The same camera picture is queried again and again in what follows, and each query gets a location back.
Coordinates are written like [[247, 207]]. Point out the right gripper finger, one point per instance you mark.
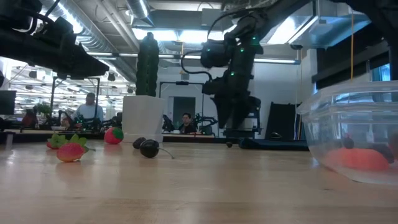
[[242, 113], [223, 112]]

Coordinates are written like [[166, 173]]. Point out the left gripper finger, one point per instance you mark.
[[96, 68]]

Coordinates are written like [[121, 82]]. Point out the round red fruit toy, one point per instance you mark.
[[112, 137]]

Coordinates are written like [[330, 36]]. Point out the clear plastic container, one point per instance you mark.
[[314, 130]]

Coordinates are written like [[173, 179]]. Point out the small dark fruit toy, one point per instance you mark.
[[138, 143]]

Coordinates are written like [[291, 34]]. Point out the pink yellow strawberry toy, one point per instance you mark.
[[70, 153]]

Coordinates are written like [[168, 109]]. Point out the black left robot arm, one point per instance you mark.
[[18, 49]]

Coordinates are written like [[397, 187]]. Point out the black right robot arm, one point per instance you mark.
[[248, 28]]

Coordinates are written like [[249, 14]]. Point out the black equipment cart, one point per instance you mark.
[[256, 121]]

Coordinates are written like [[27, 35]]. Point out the dark doorway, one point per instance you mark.
[[186, 104]]

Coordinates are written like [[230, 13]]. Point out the person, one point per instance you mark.
[[88, 112], [29, 119], [187, 127]]

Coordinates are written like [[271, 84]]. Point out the black leaning panel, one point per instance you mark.
[[283, 121]]

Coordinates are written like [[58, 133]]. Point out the linear ceiling light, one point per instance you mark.
[[273, 60]]

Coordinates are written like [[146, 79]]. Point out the tall green cactus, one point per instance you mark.
[[147, 68]]

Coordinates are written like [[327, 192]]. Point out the green potted plant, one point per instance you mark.
[[44, 109]]

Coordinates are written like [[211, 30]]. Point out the white plant pot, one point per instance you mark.
[[143, 118]]

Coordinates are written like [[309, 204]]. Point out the grey ceiling box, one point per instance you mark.
[[205, 18]]

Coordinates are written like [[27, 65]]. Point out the black monitor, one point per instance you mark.
[[7, 102]]

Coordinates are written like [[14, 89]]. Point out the large window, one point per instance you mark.
[[381, 74]]

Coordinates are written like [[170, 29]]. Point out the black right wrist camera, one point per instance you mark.
[[210, 87]]

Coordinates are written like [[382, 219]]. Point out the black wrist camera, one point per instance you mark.
[[59, 29], [210, 87]]

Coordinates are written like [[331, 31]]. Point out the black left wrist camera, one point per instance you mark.
[[59, 29]]

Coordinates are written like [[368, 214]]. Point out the large silver air duct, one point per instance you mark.
[[93, 34]]

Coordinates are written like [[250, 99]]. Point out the black rig frame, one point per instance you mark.
[[52, 102], [182, 83]]

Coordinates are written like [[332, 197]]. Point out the black ceiling dome camera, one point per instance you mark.
[[296, 47]]

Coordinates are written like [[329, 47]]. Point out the small silver air duct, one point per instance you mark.
[[138, 7]]

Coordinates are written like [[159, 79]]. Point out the black table frame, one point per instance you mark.
[[31, 138]]

